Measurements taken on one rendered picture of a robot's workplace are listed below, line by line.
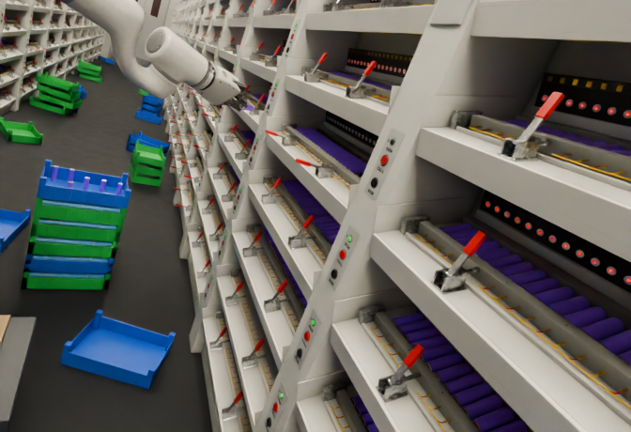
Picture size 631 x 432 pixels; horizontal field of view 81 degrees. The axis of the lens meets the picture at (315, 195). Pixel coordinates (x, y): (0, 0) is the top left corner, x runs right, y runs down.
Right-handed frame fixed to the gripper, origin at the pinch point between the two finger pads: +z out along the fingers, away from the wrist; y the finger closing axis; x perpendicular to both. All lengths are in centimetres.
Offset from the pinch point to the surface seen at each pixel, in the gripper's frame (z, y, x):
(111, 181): 19, 83, -12
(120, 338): 21, 82, 54
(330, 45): 12.5, -29.9, -13.5
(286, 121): 15.4, -7.5, 3.2
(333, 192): -12, -26, 44
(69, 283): 15, 105, 27
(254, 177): 18.1, 10.1, 16.2
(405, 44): 6, -51, 5
